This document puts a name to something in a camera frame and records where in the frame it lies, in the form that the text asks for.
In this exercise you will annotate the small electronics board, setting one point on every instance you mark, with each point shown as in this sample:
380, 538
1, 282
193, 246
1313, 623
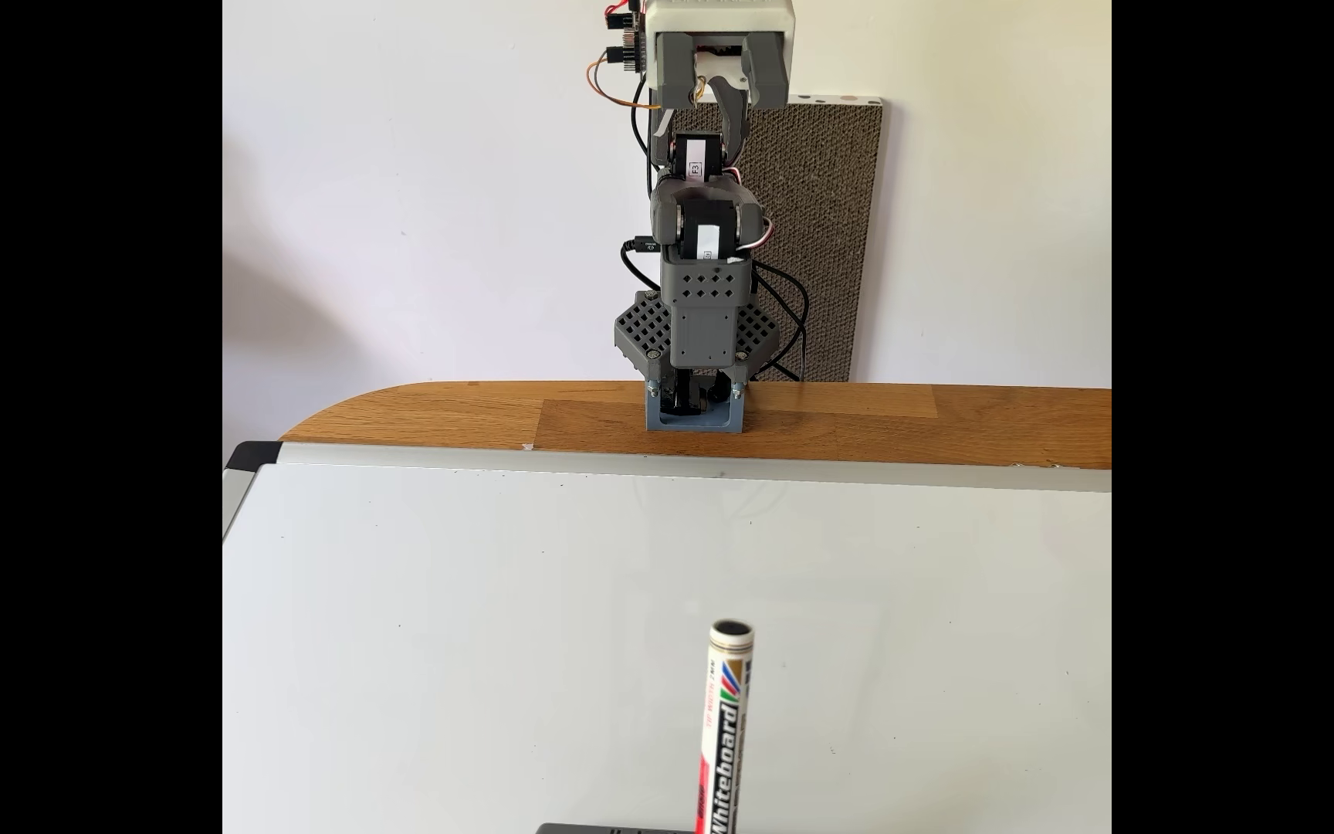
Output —
625, 46

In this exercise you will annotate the whiteboard marker pen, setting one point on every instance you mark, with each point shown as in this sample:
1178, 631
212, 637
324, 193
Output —
725, 741

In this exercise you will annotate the brown corrugated cardboard panel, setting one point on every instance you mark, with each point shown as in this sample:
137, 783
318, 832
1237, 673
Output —
829, 232

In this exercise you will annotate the whiteboard with grey frame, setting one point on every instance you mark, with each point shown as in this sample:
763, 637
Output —
447, 637

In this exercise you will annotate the grey marker holder block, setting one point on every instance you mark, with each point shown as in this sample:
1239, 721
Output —
609, 829

